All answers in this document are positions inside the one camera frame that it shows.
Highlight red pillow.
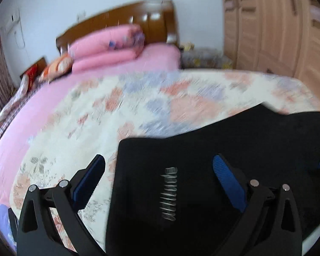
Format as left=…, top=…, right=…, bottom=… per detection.
left=21, top=64, right=39, bottom=91

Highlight orange patterned pillow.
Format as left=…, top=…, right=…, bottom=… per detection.
left=39, top=53, right=73, bottom=83

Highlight floral quilt bedspread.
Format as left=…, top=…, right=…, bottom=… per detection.
left=10, top=69, right=320, bottom=246

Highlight wooden nightstand with cloth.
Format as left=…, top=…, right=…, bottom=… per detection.
left=179, top=43, right=233, bottom=69

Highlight folded pink comforter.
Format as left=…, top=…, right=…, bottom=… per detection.
left=68, top=24, right=145, bottom=73

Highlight brown wooden headboard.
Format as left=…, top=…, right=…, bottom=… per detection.
left=55, top=0, right=179, bottom=53

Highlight black pants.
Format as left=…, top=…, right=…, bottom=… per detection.
left=106, top=105, right=320, bottom=255

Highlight pink bed sheet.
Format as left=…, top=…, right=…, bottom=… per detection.
left=0, top=43, right=180, bottom=208

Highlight light wooden wardrobe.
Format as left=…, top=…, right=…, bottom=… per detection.
left=223, top=0, right=320, bottom=99

